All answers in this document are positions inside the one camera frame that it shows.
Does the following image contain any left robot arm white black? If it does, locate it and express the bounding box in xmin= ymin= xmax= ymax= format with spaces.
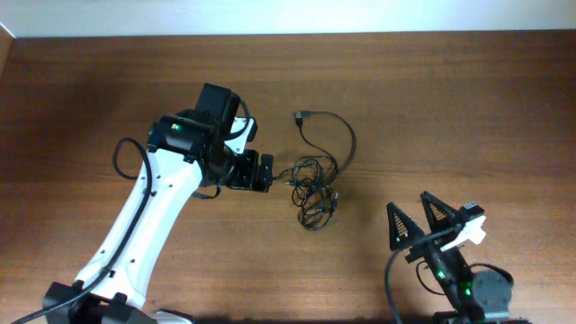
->
xmin=42 ymin=84 xmax=274 ymax=323

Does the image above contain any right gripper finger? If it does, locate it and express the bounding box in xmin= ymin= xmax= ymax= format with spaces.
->
xmin=420 ymin=191 xmax=464 ymax=233
xmin=386 ymin=202 xmax=425 ymax=251

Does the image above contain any thin black cable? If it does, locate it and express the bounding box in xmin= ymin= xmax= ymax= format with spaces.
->
xmin=272 ymin=155 xmax=339 ymax=232

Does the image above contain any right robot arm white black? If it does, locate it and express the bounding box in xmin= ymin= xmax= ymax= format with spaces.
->
xmin=384 ymin=191 xmax=514 ymax=323

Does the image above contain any long black usb cable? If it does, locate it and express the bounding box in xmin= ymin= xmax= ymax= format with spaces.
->
xmin=293 ymin=110 xmax=358 ymax=181

